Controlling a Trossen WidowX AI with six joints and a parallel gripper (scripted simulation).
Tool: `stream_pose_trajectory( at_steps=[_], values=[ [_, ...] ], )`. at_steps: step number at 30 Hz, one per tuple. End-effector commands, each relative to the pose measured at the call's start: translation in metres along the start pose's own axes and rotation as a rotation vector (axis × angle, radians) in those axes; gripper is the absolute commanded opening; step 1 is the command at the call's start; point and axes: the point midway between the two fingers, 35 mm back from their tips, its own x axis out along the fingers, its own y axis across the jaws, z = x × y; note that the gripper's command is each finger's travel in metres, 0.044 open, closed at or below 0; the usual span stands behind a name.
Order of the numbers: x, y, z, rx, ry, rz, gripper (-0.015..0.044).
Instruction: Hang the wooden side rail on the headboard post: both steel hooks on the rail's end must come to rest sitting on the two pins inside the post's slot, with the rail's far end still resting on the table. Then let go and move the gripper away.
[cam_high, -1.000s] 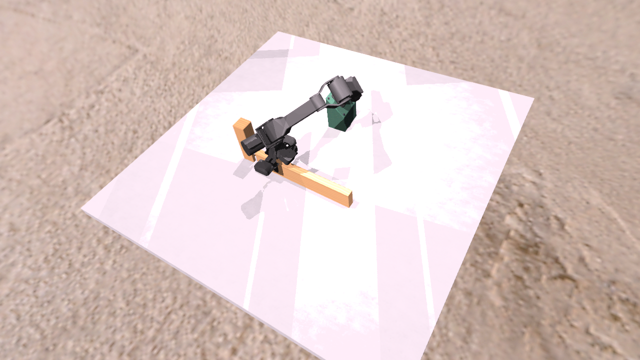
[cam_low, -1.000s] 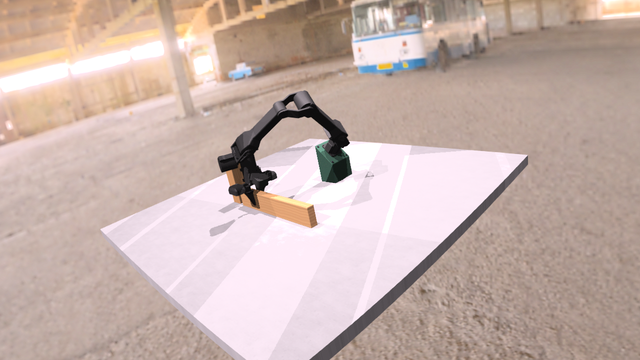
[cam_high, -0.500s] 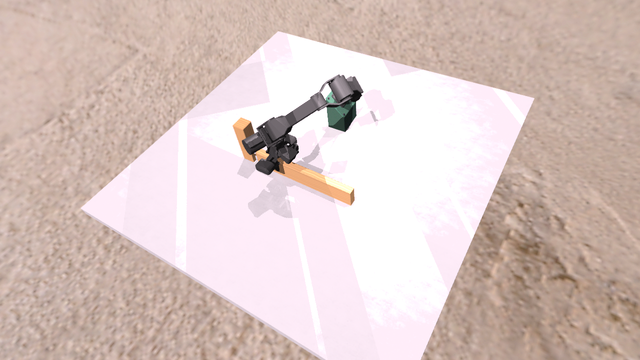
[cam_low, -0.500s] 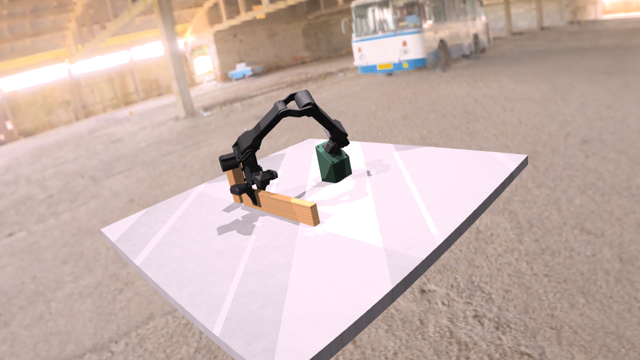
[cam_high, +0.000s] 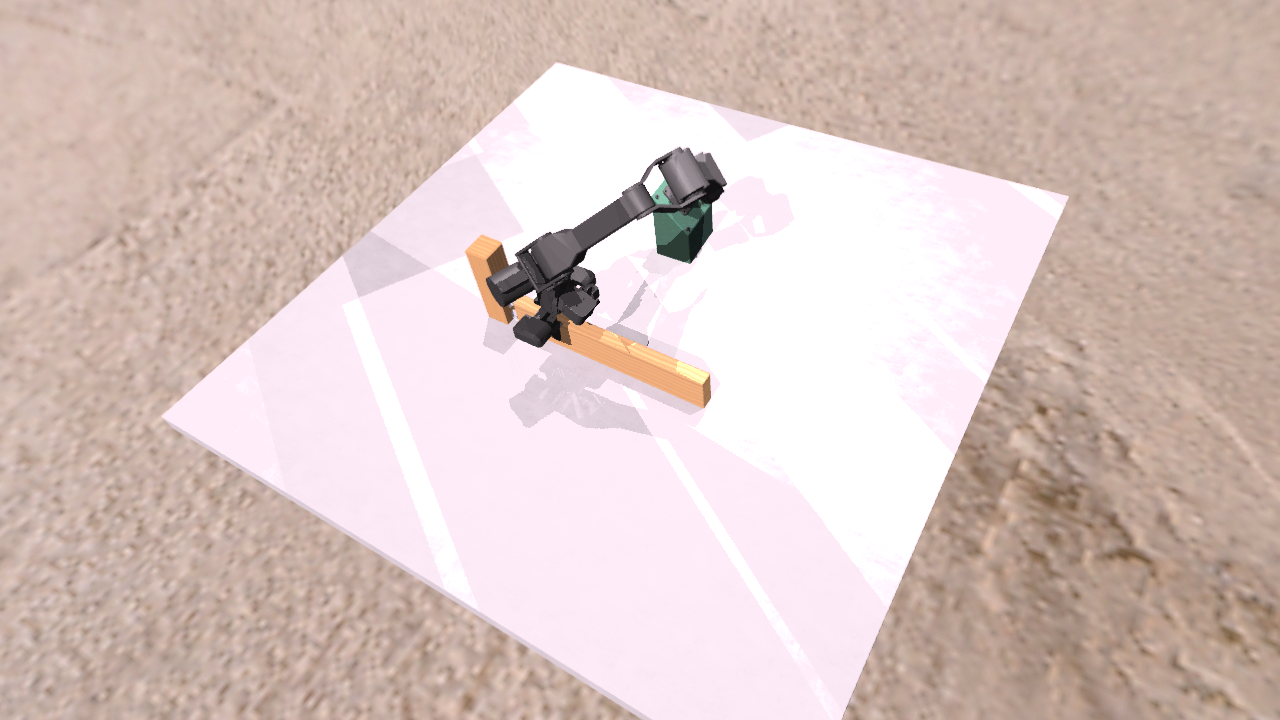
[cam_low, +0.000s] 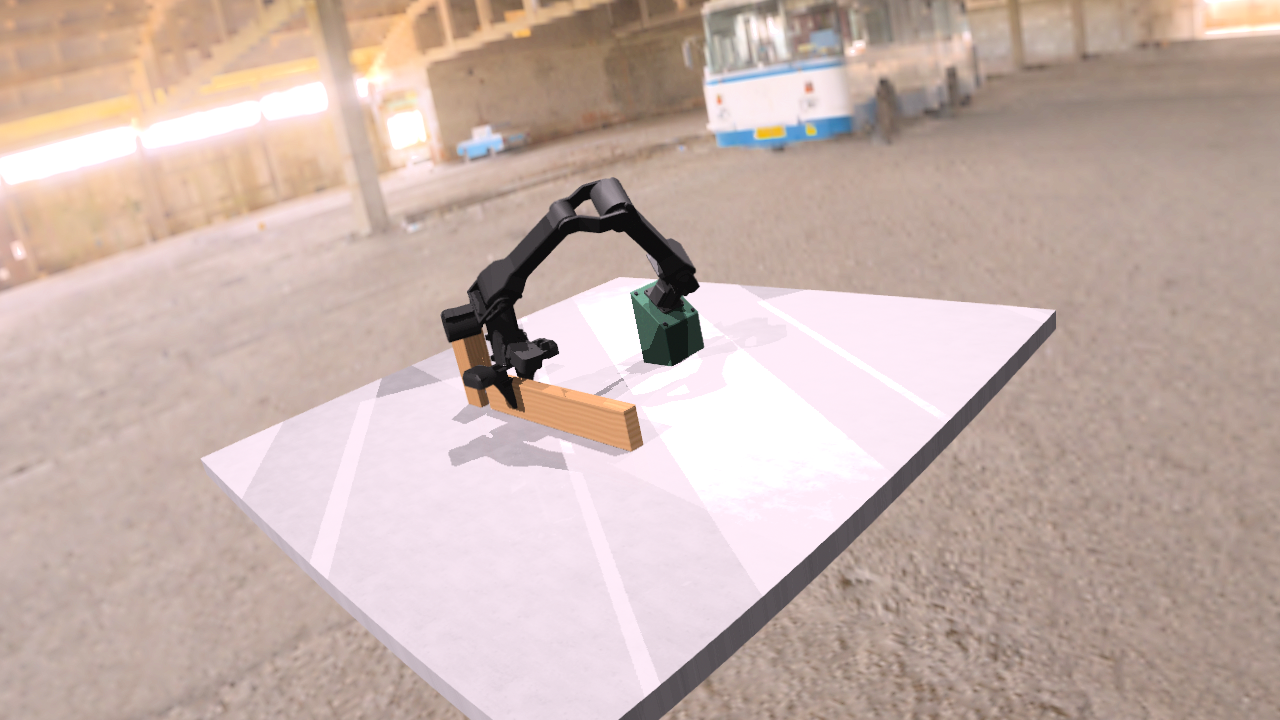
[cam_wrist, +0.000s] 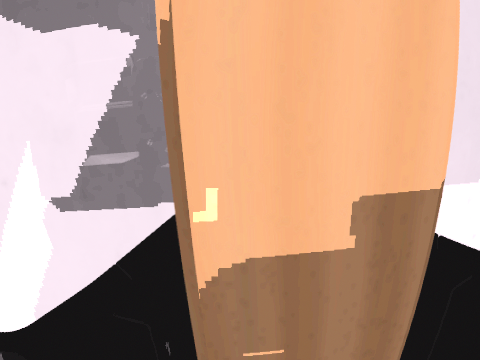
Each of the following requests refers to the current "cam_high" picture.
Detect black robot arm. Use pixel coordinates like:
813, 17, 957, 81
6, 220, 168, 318
486, 146, 727, 325

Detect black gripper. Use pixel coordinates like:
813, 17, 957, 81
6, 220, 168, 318
513, 265, 596, 348

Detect light wooden board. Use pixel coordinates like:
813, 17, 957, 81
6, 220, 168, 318
511, 296, 710, 409

